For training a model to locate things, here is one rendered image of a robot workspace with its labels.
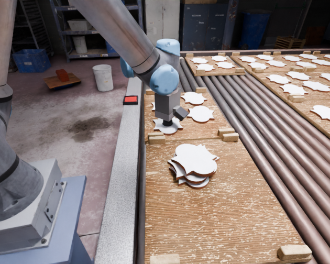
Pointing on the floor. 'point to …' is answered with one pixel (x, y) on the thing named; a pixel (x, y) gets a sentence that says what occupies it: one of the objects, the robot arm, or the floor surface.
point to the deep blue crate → (32, 61)
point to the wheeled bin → (253, 28)
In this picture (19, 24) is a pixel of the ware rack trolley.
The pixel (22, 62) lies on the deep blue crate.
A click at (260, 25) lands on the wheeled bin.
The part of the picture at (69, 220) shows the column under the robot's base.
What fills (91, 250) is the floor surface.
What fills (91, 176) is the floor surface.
